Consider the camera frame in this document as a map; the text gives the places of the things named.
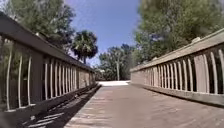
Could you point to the palm tree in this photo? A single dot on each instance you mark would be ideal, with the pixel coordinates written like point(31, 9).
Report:
point(84, 45)

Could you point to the pale concrete path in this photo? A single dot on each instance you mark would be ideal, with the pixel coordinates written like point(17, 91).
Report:
point(113, 82)

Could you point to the large green trees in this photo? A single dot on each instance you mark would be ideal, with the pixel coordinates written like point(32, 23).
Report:
point(43, 20)
point(176, 23)

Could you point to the brown wooden bridge railing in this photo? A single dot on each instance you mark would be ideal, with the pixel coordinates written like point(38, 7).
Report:
point(50, 73)
point(186, 71)

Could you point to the distant green trees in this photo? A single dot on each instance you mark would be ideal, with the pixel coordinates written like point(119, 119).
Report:
point(115, 63)

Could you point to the wooden plank bridge deck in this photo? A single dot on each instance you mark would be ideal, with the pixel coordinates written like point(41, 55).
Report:
point(133, 106)

